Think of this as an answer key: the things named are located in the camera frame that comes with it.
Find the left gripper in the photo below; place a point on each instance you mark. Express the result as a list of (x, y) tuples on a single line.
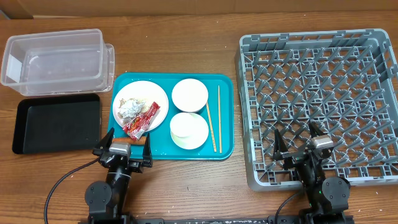
[(136, 167)]

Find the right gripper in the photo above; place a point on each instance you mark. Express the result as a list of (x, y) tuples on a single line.
[(293, 157)]

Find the red snack wrapper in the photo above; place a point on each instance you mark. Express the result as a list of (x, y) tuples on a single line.
[(136, 127)]

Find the aluminium foil ball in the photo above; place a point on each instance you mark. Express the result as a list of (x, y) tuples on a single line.
[(129, 109)]

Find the white round plate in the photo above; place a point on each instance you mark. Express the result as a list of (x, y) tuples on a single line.
[(144, 90)]

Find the white bowl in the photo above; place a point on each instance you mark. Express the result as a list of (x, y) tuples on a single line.
[(198, 137)]

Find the pink bowl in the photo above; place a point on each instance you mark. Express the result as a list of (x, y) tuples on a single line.
[(190, 95)]

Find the white paper cup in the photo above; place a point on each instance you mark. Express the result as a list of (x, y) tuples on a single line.
[(181, 125)]

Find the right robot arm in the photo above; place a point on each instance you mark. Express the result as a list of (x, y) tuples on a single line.
[(327, 196)]

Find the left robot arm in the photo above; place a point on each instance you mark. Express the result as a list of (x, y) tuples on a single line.
[(106, 199)]

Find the grey dishwasher rack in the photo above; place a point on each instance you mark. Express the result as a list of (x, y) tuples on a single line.
[(345, 81)]

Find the orange carrot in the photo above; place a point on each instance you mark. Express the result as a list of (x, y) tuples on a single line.
[(138, 142)]

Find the black tray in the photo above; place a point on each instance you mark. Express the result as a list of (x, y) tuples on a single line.
[(57, 124)]

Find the teal serving tray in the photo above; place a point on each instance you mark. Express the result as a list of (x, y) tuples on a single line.
[(162, 146)]

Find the clear plastic bin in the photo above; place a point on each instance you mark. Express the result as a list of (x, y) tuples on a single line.
[(58, 63)]

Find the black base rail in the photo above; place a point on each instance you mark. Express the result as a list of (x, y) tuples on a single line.
[(217, 221)]

